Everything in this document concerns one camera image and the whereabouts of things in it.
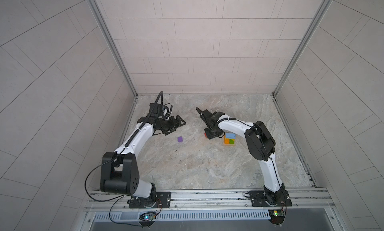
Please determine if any light blue wood block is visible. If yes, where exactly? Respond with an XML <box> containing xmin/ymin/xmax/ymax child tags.
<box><xmin>225</xmin><ymin>133</ymin><xmax>236</xmax><ymax>139</ymax></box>

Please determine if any natural wood block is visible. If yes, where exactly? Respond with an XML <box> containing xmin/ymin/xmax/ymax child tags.
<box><xmin>223</xmin><ymin>137</ymin><xmax>236</xmax><ymax>146</ymax></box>

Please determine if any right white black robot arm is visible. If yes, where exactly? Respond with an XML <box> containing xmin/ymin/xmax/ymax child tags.
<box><xmin>200</xmin><ymin>112</ymin><xmax>285</xmax><ymax>206</ymax></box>

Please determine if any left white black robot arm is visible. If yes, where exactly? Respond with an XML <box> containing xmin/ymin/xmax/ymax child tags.
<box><xmin>100</xmin><ymin>115</ymin><xmax>186</xmax><ymax>208</ymax></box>

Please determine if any left green circuit board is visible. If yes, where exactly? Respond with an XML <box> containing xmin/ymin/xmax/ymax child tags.
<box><xmin>139</xmin><ymin>212</ymin><xmax>157</xmax><ymax>222</ymax></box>

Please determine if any right yellow circuit board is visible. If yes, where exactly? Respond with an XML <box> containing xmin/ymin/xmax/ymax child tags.
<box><xmin>268</xmin><ymin>210</ymin><xmax>286</xmax><ymax>225</ymax></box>

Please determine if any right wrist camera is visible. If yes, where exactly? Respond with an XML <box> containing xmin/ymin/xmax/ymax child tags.
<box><xmin>198</xmin><ymin>110</ymin><xmax>217</xmax><ymax>122</ymax></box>

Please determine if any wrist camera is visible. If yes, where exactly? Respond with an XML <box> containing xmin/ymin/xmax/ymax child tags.
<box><xmin>150</xmin><ymin>103</ymin><xmax>169</xmax><ymax>119</ymax></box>
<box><xmin>198</xmin><ymin>110</ymin><xmax>217</xmax><ymax>122</ymax></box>

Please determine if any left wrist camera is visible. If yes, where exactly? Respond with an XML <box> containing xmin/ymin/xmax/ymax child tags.
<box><xmin>150</xmin><ymin>103</ymin><xmax>169</xmax><ymax>119</ymax></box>

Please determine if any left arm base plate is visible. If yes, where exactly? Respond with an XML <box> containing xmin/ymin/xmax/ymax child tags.
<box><xmin>127</xmin><ymin>192</ymin><xmax>172</xmax><ymax>209</ymax></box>

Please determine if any left black cable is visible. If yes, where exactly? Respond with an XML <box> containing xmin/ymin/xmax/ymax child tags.
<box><xmin>84</xmin><ymin>164</ymin><xmax>130</xmax><ymax>203</ymax></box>

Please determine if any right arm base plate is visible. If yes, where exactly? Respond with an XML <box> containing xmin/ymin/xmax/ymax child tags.
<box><xmin>244</xmin><ymin>191</ymin><xmax>293</xmax><ymax>207</ymax></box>

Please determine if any aluminium mounting rail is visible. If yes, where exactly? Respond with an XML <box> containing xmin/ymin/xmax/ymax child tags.
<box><xmin>83</xmin><ymin>187</ymin><xmax>335</xmax><ymax>212</ymax></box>

